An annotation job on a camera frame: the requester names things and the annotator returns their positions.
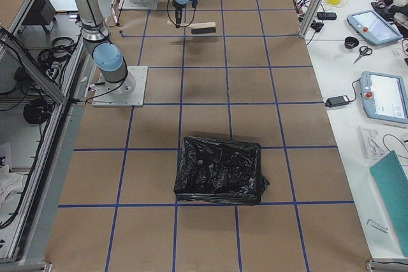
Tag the far teach pendant tablet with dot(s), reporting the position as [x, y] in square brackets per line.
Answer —
[373, 28]

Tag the black power adapter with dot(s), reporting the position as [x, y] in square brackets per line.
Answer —
[337, 101]

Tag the teal folder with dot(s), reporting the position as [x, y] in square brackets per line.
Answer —
[391, 181]

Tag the white hand brush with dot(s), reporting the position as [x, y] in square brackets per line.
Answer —
[196, 28]

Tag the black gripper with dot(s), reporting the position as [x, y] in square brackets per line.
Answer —
[177, 5]

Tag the black scissors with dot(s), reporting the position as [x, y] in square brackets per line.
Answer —
[363, 51]

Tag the white cloth rag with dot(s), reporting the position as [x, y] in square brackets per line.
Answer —
[11, 183]

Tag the right bin black bag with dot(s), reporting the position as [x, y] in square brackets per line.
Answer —
[220, 171]

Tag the near teach pendant tablet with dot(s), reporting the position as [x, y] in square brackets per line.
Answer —
[384, 97]

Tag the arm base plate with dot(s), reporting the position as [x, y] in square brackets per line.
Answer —
[130, 93]

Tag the allen key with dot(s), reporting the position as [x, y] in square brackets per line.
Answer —
[377, 226]

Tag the teach pendant tablet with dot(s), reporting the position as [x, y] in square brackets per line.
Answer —
[373, 28]
[384, 97]

